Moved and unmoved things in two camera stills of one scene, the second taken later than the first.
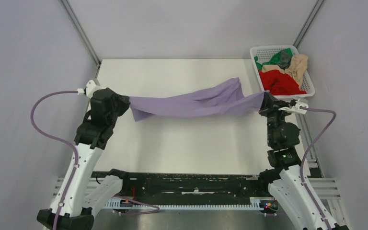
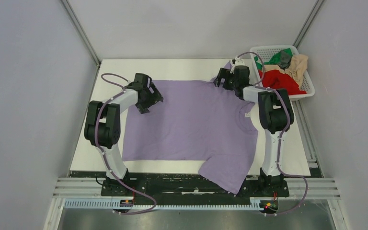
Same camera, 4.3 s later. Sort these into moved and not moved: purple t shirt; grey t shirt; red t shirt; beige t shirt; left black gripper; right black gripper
Moved: right black gripper; purple t shirt; left black gripper
Not moved: beige t shirt; grey t shirt; red t shirt
